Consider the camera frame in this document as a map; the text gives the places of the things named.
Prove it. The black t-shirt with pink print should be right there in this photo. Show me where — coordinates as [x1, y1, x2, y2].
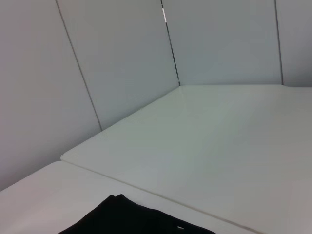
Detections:
[57, 194, 218, 234]

